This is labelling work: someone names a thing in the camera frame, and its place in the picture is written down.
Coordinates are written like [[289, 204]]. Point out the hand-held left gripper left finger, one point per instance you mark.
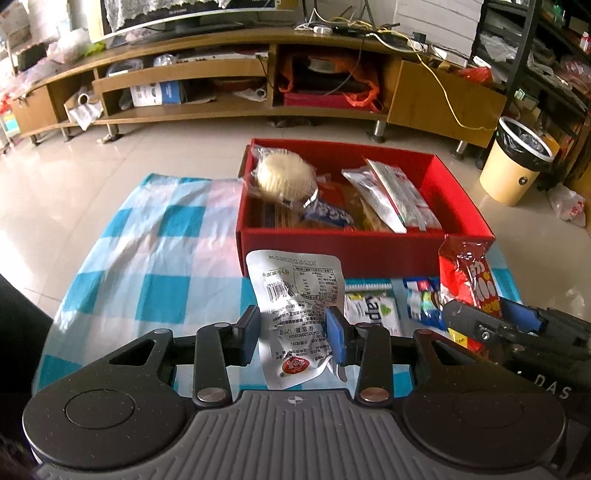
[[249, 337]]

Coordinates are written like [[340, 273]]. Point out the white plastic bag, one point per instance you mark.
[[570, 207]]

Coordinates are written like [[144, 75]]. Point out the red cardboard box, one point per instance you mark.
[[323, 251]]

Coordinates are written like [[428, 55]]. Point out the orange plastic bag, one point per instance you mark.
[[364, 95]]

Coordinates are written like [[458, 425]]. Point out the clear bag of rice cakes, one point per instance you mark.
[[281, 173]]

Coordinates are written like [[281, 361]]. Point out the red snack packet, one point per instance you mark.
[[466, 277]]

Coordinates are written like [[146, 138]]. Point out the white slatted panel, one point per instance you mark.
[[438, 18]]

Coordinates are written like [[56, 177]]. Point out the wooden television stand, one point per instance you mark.
[[438, 101]]

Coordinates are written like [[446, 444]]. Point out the white green snack packet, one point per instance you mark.
[[374, 309]]

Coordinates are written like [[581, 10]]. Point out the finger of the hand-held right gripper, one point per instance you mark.
[[521, 316], [468, 318]]

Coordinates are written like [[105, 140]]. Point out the blue white checked blanket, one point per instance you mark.
[[152, 277]]

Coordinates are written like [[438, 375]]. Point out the silver foil snack packet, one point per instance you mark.
[[401, 194]]

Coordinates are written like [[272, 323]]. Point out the red plastic bag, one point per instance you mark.
[[475, 74]]

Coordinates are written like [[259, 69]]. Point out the beige trash bin black liner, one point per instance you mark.
[[508, 180]]

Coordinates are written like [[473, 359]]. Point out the white packet red seal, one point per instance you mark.
[[295, 295]]

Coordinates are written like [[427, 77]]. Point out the white plastic drawer cart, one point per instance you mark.
[[9, 124]]

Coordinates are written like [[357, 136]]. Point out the blue snack packet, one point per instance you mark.
[[422, 302]]

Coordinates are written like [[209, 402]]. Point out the crumpled white bag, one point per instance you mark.
[[85, 113]]

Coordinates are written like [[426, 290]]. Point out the black metal storage rack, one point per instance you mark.
[[531, 50]]

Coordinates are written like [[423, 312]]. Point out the yellow snack packet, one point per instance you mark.
[[339, 194]]

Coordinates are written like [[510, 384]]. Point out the flat screen television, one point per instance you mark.
[[184, 16]]

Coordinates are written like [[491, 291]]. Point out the clear plastic snack packet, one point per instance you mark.
[[369, 194]]

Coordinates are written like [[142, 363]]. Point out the blue snack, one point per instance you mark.
[[328, 214]]

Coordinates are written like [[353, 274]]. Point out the white box blue print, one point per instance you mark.
[[152, 94]]

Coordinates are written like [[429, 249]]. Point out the brown snack packet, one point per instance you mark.
[[272, 216]]

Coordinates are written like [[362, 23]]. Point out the clear plastic bag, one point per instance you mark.
[[69, 44]]

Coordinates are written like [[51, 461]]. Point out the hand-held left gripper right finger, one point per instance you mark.
[[336, 339]]

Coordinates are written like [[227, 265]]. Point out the white mug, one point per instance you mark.
[[261, 93]]

